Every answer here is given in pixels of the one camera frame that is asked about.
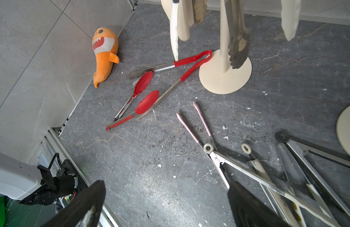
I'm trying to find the black tip steel tongs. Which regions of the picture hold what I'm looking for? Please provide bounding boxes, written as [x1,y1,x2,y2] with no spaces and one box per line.
[275,131,350,221]

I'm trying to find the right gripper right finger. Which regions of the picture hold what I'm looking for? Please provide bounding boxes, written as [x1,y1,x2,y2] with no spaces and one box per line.
[228,182,289,227]

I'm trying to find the orange shark plush toy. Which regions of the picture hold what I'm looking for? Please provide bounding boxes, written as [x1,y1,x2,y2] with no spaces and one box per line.
[92,27,119,88]

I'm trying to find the red handle steel tongs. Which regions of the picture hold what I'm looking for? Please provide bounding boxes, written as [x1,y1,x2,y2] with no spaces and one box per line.
[224,1,250,69]
[120,50,213,116]

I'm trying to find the cream tongs yellow dots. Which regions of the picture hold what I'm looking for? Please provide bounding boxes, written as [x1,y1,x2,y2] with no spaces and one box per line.
[276,142,336,222]

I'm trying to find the cream utensil stand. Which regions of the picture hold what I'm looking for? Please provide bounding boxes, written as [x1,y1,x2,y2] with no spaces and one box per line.
[336,106,350,156]
[199,1,252,95]

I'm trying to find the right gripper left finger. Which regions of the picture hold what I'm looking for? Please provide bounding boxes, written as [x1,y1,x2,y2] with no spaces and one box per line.
[43,180,106,227]

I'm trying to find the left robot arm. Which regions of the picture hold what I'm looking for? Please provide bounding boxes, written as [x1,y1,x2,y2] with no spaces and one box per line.
[0,152,79,205]

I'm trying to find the left cream utensil stand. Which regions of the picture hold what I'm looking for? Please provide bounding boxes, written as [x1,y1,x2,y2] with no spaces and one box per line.
[199,1,252,95]

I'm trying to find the pink tip small tongs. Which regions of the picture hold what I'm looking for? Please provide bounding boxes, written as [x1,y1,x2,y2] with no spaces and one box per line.
[176,102,217,154]

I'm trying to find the wide cream handle tongs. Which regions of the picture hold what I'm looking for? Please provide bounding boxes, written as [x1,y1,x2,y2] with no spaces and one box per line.
[241,143,299,227]

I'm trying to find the blue handle cream tongs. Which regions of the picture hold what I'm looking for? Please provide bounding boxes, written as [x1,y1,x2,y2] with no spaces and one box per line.
[161,0,194,61]

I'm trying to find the right cream utensil stand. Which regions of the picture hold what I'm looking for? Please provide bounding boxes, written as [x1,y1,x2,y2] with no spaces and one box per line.
[336,106,350,156]

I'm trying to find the red silicone tip tongs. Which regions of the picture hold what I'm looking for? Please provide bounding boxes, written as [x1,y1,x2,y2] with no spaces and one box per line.
[105,71,160,131]

